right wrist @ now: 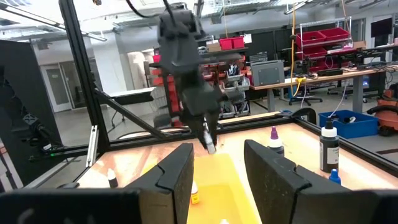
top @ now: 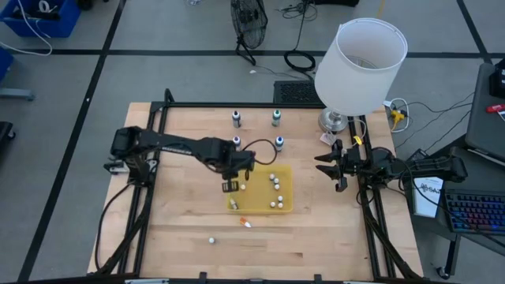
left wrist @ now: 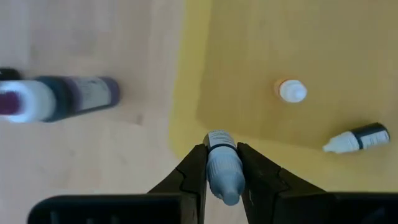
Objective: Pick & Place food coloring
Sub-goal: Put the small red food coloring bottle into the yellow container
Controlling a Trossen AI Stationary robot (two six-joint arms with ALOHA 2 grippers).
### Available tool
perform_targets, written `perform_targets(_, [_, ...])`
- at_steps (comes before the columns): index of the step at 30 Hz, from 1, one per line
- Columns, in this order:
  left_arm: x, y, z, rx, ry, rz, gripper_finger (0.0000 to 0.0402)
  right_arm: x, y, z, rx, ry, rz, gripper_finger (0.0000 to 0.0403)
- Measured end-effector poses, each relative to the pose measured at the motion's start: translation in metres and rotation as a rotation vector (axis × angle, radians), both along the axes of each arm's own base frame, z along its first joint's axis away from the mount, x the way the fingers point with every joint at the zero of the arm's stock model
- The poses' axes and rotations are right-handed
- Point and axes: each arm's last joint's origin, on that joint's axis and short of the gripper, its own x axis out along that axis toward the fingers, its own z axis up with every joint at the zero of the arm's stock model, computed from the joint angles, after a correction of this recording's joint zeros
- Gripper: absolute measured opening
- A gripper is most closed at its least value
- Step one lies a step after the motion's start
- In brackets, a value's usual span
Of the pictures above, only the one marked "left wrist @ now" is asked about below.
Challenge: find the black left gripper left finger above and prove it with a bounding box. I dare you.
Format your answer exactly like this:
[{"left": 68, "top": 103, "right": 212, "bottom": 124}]
[{"left": 147, "top": 143, "right": 209, "bottom": 224}]

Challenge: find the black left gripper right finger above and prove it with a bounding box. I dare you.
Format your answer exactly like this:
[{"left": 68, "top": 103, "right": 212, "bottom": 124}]
[{"left": 237, "top": 141, "right": 326, "bottom": 224}]

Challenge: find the dark blue dropper bottle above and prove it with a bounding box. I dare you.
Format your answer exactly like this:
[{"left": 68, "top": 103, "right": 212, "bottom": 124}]
[{"left": 202, "top": 129, "right": 246, "bottom": 207}]

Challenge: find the orange dropper bottle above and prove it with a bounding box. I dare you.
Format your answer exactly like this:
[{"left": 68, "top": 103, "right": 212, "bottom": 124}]
[{"left": 274, "top": 78, "right": 308, "bottom": 104}]

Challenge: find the dark red dropper bottle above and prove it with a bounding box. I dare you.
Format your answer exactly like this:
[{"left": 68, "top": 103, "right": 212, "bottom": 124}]
[{"left": 322, "top": 122, "right": 391, "bottom": 155}]

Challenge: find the yellow translucent plastic bin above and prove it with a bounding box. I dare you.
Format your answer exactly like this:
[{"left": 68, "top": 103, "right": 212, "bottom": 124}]
[{"left": 167, "top": 0, "right": 398, "bottom": 194}]

